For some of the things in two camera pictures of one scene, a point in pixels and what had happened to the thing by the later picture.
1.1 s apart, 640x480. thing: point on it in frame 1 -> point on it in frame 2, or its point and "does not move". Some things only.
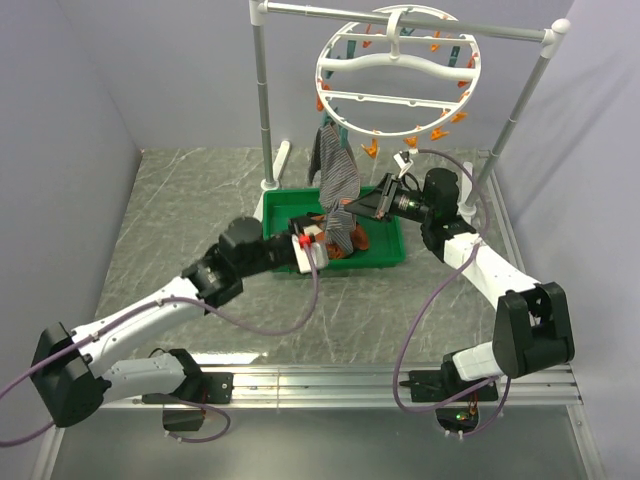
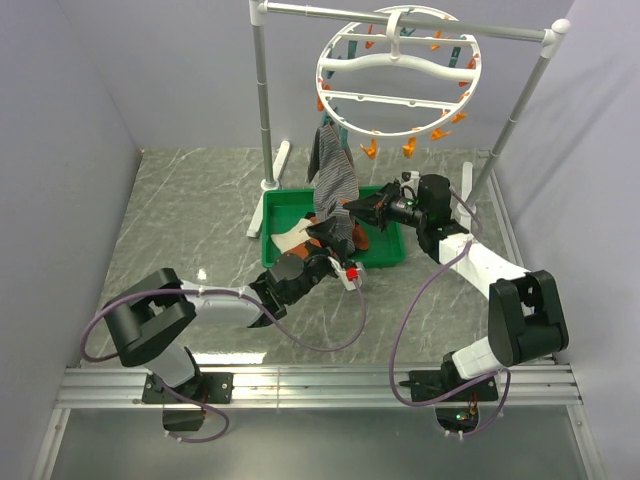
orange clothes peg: x=437 y=133 does not move
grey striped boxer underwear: x=334 y=165 does not move
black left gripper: x=288 y=235 -> x=323 y=233
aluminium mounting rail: x=537 y=385 does not move
